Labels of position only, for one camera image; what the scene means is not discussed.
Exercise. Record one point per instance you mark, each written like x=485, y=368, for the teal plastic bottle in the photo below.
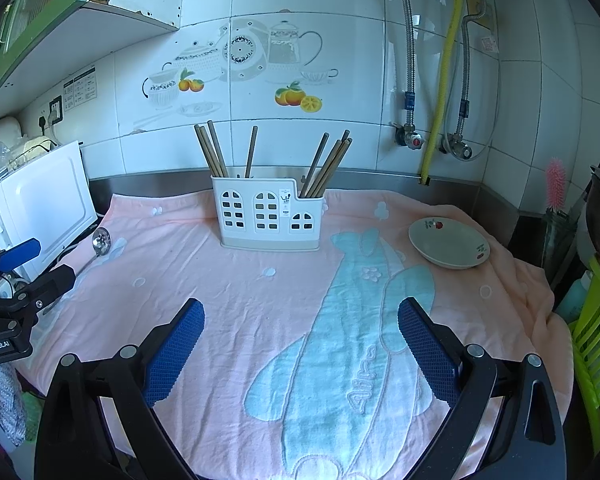
x=575, y=300

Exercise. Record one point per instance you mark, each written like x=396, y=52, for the black wall socket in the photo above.
x=55, y=110

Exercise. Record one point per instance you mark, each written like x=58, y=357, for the bunch of brown chopsticks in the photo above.
x=327, y=170

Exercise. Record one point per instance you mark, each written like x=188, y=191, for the white microwave oven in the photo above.
x=45, y=200

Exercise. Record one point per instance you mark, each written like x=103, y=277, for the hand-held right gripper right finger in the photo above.
x=425, y=345

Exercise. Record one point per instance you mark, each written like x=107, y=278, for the green plastic basket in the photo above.
x=592, y=350

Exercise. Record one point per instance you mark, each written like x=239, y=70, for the cream ceramic dish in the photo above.
x=445, y=245

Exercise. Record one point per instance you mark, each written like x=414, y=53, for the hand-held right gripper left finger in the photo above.
x=177, y=345

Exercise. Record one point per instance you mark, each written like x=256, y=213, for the black and white wall sticker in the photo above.
x=80, y=89

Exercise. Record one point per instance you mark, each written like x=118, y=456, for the wall socket with plug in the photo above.
x=41, y=125

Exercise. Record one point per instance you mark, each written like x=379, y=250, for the silver mesh cloth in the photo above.
x=7, y=405

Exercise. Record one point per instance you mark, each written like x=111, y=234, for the white plastic chopstick holder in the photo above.
x=248, y=210

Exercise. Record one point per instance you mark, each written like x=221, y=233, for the pink printed towel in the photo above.
x=260, y=320

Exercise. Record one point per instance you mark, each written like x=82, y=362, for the metal slotted spoon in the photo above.
x=101, y=240

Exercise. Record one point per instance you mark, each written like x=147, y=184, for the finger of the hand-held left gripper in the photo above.
x=50, y=285
x=17, y=255

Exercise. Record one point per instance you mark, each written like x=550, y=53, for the metal pipe valve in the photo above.
x=410, y=137
x=461, y=149

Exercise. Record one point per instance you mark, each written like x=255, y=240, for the yellow gas pipe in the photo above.
x=447, y=60

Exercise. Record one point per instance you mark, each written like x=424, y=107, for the small wall label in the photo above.
x=490, y=44

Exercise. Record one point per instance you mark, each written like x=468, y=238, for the pink bottle brush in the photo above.
x=555, y=182

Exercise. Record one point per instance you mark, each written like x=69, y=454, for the white kettle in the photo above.
x=6, y=129

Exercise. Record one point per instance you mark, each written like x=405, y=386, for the green wall cabinet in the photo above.
x=45, y=0

